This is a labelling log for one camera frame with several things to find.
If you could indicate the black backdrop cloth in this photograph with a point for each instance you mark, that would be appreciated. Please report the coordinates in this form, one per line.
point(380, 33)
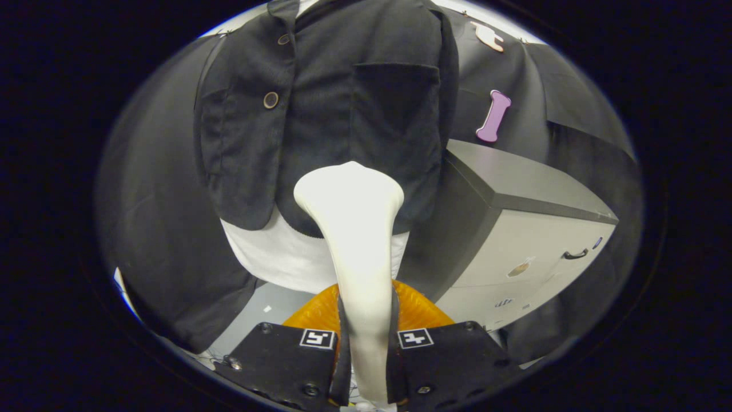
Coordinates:
point(154, 200)

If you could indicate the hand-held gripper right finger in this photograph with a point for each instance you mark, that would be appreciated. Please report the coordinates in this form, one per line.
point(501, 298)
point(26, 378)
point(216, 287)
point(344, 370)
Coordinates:
point(452, 360)

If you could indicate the black suit jacket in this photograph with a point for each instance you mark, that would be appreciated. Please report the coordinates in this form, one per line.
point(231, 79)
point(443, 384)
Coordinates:
point(366, 114)

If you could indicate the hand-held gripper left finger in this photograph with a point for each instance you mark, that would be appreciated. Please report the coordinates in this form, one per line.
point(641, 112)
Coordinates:
point(286, 363)

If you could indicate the grey cabinet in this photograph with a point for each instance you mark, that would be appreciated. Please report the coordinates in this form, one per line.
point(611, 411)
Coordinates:
point(537, 240)

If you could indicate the white garment steamer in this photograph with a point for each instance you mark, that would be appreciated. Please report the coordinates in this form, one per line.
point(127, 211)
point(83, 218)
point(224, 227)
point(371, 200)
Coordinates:
point(357, 229)

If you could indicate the white shirt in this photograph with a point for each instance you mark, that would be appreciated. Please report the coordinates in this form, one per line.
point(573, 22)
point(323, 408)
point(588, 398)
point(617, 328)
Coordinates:
point(274, 257)

